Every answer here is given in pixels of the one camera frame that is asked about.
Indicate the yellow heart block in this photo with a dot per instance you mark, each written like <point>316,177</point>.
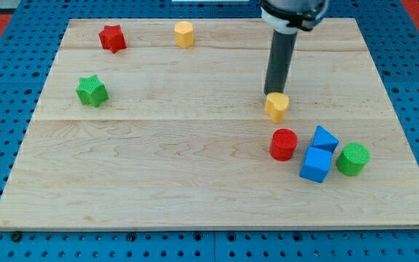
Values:
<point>276,106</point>

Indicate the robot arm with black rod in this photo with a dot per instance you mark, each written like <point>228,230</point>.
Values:
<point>287,17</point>

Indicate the blue cube block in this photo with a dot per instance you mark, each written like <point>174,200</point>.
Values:
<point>316,164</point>

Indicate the green cylinder block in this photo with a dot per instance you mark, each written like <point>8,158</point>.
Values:
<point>352,159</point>

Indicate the wooden board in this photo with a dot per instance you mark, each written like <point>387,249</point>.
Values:
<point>183,141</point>

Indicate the red cylinder block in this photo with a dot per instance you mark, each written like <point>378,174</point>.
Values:
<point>283,144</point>

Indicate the blue triangle block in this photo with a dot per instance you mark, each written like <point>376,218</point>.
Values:
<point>324,140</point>

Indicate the red star block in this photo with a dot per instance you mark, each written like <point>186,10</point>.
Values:
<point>112,38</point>

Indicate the yellow hexagon block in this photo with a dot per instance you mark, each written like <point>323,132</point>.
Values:
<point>184,34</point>

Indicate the green star block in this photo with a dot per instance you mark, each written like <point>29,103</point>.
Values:
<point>91,91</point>

